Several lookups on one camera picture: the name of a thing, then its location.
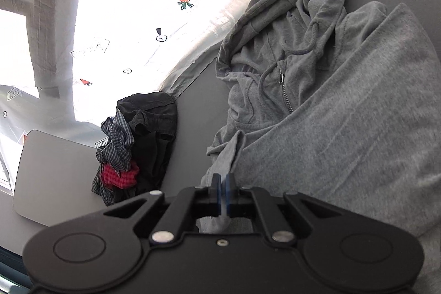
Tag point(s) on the blue checked shirt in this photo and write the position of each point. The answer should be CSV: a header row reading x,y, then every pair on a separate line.
x,y
116,152

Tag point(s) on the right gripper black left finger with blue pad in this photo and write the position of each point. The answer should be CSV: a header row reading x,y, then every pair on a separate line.
x,y
181,212

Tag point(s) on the grey side table top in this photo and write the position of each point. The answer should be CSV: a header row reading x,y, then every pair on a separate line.
x,y
54,180

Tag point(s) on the black garment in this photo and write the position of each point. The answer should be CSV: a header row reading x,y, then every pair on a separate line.
x,y
152,119

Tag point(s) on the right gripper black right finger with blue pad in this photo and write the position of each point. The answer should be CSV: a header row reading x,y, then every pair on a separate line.
x,y
262,209

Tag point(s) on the red checked cloth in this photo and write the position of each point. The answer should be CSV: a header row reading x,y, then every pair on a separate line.
x,y
121,180

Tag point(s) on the white printed curtain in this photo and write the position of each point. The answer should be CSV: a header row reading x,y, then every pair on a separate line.
x,y
65,63

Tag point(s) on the grey zip hoodie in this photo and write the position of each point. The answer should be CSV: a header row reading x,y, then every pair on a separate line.
x,y
342,106

